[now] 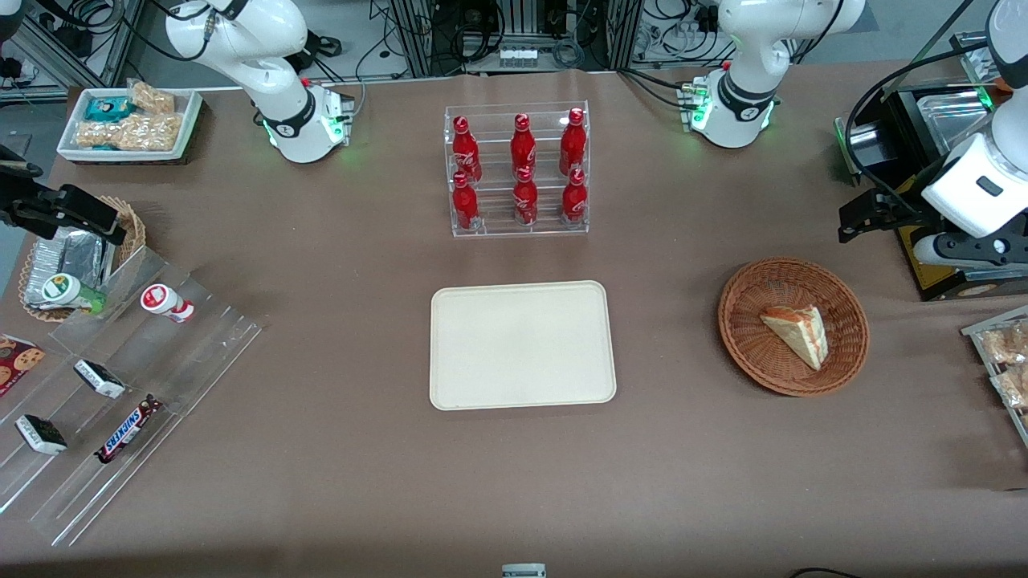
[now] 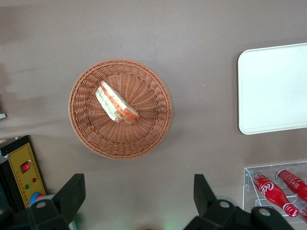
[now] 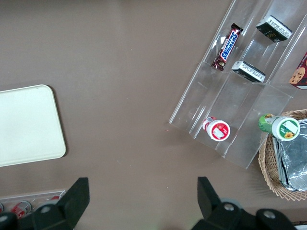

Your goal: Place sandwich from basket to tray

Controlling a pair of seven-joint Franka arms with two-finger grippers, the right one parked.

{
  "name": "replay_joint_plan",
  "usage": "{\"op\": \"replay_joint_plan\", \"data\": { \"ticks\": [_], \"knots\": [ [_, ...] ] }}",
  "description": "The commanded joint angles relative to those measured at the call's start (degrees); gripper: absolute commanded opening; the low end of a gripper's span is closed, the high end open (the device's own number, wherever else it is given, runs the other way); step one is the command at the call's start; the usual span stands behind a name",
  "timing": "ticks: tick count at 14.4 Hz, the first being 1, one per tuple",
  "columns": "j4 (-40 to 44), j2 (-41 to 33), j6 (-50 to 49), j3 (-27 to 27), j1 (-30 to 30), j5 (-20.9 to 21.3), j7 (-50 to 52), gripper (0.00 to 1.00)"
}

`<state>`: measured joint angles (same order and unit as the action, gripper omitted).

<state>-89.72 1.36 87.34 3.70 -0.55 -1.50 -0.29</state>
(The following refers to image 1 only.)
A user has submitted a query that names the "triangular sandwich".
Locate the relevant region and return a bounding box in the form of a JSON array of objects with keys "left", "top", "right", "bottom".
[{"left": 760, "top": 305, "right": 829, "bottom": 372}]

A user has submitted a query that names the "oval wicker basket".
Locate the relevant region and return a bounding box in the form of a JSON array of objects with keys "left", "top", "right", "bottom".
[{"left": 18, "top": 195, "right": 148, "bottom": 324}]

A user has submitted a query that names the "white rectangular snack tray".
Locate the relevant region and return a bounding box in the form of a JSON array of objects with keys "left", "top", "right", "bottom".
[{"left": 56, "top": 87, "right": 203, "bottom": 164}]

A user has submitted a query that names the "grey tray with snacks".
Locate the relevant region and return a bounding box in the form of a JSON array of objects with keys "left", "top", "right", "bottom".
[{"left": 961, "top": 305, "right": 1028, "bottom": 449}]

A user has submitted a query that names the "round brown wicker basket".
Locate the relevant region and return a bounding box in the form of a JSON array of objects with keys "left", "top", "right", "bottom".
[{"left": 718, "top": 257, "right": 871, "bottom": 398}]

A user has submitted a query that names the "beige plastic tray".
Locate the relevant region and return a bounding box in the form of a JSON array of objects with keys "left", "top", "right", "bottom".
[{"left": 430, "top": 280, "right": 618, "bottom": 412}]

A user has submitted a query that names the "silver foil package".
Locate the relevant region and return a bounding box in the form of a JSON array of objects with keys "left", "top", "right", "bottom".
[{"left": 24, "top": 227, "right": 111, "bottom": 310}]

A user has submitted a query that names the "silver box with green light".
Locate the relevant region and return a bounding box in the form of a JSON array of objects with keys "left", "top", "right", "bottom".
[{"left": 834, "top": 117, "right": 884, "bottom": 187}]

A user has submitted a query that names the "clear metal food pan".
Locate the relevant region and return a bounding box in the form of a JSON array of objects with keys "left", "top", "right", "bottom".
[{"left": 916, "top": 90, "right": 997, "bottom": 149}]

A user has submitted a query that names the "green label yoghurt bottle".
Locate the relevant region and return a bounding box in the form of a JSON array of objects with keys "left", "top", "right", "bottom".
[{"left": 42, "top": 273, "right": 107, "bottom": 315}]

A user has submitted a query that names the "black food warmer machine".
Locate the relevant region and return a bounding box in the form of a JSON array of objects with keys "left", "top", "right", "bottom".
[{"left": 835, "top": 32, "right": 1028, "bottom": 303}]

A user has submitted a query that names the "large rice crisp packet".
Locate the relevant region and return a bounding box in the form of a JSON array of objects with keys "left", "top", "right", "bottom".
[{"left": 75, "top": 112, "right": 185, "bottom": 153}]

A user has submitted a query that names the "teal snack packet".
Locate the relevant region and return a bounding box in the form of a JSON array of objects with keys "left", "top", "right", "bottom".
[{"left": 84, "top": 96, "right": 136, "bottom": 123}]

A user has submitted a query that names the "red label yoghurt bottle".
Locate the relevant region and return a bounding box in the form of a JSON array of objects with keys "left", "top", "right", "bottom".
[{"left": 141, "top": 283, "right": 195, "bottom": 324}]

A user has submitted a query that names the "small rice crisp packet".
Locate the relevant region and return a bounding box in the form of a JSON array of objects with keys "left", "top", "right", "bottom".
[{"left": 128, "top": 80, "right": 176, "bottom": 115}]

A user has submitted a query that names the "chocolate chip cookie pack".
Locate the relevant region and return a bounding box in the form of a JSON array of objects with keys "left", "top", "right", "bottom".
[{"left": 0, "top": 333, "right": 46, "bottom": 397}]

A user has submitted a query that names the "black white snack bar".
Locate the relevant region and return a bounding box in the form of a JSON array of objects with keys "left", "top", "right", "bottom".
[
  {"left": 14, "top": 414, "right": 68, "bottom": 457},
  {"left": 74, "top": 360, "right": 126, "bottom": 400}
]

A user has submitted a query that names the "wrapped rice crisp snack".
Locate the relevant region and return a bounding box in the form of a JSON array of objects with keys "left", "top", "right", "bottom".
[
  {"left": 981, "top": 321, "right": 1028, "bottom": 366},
  {"left": 992, "top": 368, "right": 1028, "bottom": 409}
]

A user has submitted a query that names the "clear acrylic stepped stand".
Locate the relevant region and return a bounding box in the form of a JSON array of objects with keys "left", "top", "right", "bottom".
[{"left": 0, "top": 245, "right": 266, "bottom": 548}]

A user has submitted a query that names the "Snickers chocolate bar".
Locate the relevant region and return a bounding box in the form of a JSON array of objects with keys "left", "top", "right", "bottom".
[{"left": 95, "top": 395, "right": 164, "bottom": 465}]

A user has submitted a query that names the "red cola bottle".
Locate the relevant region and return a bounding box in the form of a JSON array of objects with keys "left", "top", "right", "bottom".
[
  {"left": 562, "top": 169, "right": 588, "bottom": 225},
  {"left": 451, "top": 173, "right": 480, "bottom": 232},
  {"left": 513, "top": 167, "right": 539, "bottom": 226},
  {"left": 452, "top": 116, "right": 483, "bottom": 184},
  {"left": 560, "top": 108, "right": 587, "bottom": 176},
  {"left": 511, "top": 114, "right": 537, "bottom": 173}
]

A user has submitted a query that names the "clear acrylic bottle rack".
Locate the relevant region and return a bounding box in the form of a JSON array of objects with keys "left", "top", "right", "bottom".
[{"left": 444, "top": 100, "right": 591, "bottom": 238}]

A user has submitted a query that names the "aluminium equipment rack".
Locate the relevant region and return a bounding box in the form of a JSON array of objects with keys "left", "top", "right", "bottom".
[{"left": 390, "top": 0, "right": 643, "bottom": 77}]

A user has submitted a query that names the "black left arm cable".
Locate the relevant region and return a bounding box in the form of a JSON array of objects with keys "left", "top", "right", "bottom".
[{"left": 843, "top": 44, "right": 1001, "bottom": 187}]

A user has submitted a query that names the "aluminium frame stand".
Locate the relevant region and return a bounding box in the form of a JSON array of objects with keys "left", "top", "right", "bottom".
[{"left": 0, "top": 0, "right": 147, "bottom": 103}]

